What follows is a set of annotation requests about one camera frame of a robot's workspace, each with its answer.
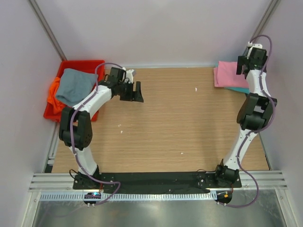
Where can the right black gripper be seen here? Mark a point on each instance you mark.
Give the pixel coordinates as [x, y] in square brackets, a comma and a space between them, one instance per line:
[242, 60]

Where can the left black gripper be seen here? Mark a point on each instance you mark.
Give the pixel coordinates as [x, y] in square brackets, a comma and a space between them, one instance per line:
[133, 96]

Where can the pink t shirt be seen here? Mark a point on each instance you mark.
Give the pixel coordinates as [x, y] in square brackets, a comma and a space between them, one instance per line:
[225, 75]

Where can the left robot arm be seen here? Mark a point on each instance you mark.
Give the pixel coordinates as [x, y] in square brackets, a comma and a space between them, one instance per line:
[75, 125]

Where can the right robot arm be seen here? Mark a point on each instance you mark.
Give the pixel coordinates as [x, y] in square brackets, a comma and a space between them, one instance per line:
[254, 115]

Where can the teal folded t shirt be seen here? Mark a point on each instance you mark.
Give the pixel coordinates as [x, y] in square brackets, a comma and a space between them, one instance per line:
[239, 89]

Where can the red plastic bin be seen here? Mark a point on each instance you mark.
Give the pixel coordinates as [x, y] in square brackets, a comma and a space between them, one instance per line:
[87, 66]

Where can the grey t shirt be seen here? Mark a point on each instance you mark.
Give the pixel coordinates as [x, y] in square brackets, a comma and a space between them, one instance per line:
[74, 86]

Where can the orange t shirt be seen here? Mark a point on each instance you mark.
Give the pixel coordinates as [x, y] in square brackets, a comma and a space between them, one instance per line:
[54, 106]

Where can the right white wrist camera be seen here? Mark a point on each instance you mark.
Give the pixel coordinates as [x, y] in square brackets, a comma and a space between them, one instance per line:
[251, 46]

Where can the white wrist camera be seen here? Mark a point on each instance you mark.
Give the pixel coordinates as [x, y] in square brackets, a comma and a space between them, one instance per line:
[251, 46]
[129, 76]

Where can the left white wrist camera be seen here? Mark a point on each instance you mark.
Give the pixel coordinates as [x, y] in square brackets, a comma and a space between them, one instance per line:
[129, 76]

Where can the right corner metal post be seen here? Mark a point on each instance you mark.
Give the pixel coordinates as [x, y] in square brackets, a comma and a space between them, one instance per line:
[266, 16]

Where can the corner metal post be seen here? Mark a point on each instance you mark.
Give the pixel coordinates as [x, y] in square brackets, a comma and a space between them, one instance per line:
[266, 16]
[47, 29]

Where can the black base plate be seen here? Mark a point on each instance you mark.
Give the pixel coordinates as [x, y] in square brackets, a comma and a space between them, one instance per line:
[159, 182]

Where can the slotted cable duct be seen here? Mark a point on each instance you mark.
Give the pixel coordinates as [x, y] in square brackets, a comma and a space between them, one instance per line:
[93, 196]

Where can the left corner metal post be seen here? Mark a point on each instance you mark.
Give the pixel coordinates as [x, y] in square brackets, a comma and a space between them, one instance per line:
[47, 29]

